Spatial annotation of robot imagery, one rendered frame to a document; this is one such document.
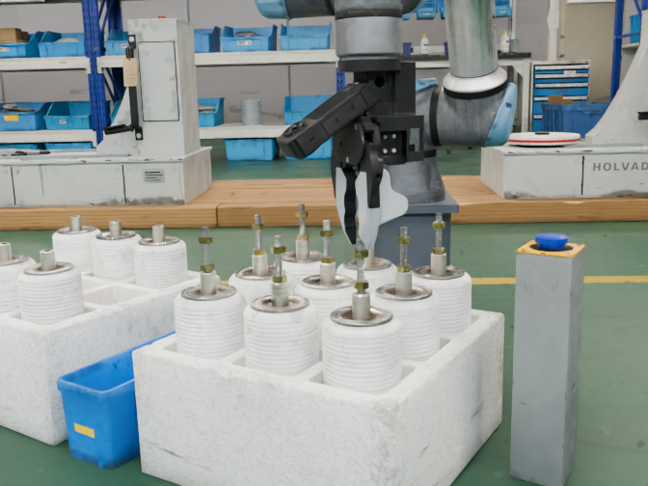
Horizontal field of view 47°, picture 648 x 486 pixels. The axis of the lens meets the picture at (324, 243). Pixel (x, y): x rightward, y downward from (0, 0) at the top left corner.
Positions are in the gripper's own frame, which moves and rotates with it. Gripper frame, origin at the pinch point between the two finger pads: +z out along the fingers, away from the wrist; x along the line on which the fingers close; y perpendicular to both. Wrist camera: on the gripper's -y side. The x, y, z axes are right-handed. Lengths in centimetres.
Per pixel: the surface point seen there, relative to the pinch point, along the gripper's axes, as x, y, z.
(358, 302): -0.7, -0.2, 7.8
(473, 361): 2.9, 19.9, 20.2
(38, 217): 232, -14, 30
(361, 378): -4.0, -1.8, 15.8
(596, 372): 18, 60, 35
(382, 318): -2.5, 2.1, 9.7
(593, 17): 432, 485, -73
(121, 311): 44, -19, 18
